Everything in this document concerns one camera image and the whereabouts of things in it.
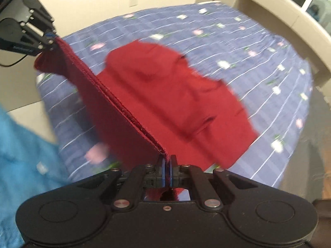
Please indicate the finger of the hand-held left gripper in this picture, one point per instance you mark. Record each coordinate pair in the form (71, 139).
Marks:
(38, 13)
(38, 40)

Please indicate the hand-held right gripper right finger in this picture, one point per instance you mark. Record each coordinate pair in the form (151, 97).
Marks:
(174, 171)

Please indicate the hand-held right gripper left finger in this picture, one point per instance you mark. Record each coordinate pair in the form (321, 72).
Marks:
(163, 171)

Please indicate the red long-sleeved sweater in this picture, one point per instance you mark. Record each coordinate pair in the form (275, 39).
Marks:
(168, 95)

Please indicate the person's blue clothing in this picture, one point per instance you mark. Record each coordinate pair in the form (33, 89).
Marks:
(23, 173)

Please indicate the blue checked floral quilt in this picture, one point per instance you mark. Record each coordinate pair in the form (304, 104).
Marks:
(232, 44)

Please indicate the dark patterned mattress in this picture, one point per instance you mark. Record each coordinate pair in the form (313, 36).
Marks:
(318, 134)

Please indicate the beige built-in cabinet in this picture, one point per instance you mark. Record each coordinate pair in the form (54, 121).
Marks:
(271, 13)

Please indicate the window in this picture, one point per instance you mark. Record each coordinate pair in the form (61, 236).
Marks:
(315, 2)

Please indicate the white wall socket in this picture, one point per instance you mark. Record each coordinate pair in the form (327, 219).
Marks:
(133, 1)

